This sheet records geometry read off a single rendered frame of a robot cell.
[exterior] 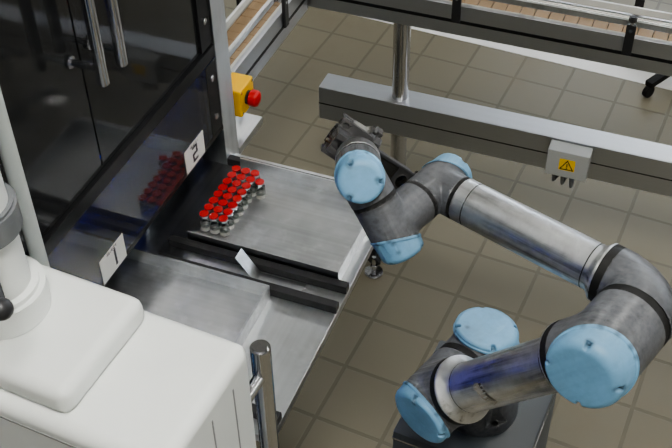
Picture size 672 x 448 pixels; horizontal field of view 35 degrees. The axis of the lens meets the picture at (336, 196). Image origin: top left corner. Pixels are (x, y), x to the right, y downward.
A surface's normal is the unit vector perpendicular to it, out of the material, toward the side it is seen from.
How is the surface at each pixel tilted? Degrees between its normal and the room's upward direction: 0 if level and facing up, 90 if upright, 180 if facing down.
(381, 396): 0
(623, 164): 90
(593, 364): 85
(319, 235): 0
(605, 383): 85
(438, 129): 90
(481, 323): 7
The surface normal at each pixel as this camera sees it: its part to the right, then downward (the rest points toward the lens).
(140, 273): -0.01, -0.75
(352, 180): 0.00, 0.25
